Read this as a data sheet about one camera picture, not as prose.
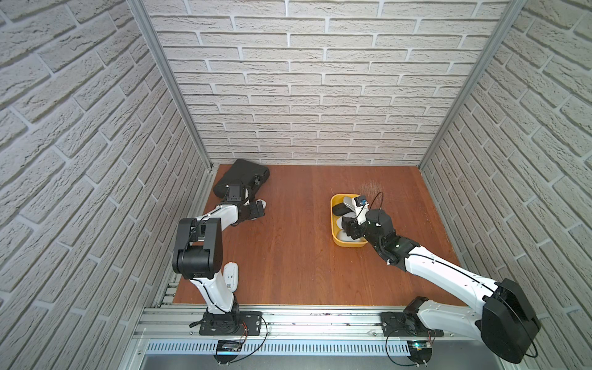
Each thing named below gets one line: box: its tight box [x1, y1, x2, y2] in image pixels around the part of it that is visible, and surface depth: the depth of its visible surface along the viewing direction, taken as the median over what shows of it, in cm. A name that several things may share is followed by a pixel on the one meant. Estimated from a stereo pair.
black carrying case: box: [212, 158, 270, 199], surface depth 113 cm
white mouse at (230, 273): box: [222, 261, 239, 293], surface depth 84 cm
